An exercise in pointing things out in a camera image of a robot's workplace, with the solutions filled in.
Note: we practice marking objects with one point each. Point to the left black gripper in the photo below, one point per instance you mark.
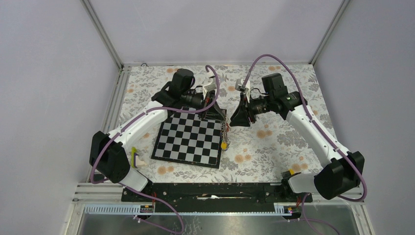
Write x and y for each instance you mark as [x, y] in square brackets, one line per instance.
[215, 113]

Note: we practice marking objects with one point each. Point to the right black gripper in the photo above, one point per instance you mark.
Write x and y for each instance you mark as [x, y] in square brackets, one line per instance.
[241, 117]

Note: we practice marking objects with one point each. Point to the key organiser with rings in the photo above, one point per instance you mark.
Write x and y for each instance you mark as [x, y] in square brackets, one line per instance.
[225, 142]

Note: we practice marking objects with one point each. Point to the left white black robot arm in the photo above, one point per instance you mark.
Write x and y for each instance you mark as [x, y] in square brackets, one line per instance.
[108, 156]

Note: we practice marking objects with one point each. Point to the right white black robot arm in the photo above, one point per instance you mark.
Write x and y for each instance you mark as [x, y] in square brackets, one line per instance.
[341, 169]

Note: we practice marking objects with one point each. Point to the black white chessboard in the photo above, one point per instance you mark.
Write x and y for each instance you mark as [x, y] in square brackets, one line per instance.
[187, 139]

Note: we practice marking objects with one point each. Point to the floral patterned table mat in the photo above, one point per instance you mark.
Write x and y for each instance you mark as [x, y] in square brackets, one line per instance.
[259, 153]

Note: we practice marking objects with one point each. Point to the small white yellow block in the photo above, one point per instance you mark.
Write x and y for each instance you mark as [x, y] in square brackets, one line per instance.
[136, 162]

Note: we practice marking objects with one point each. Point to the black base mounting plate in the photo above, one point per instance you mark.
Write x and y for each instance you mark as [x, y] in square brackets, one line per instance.
[219, 197]

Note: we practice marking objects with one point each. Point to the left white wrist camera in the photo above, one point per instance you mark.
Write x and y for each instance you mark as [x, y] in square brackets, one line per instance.
[211, 85]

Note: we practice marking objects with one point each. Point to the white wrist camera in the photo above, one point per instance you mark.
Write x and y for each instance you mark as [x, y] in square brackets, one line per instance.
[243, 86]
[211, 85]

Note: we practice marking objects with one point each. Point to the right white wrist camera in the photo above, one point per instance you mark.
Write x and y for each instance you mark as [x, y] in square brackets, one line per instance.
[243, 86]

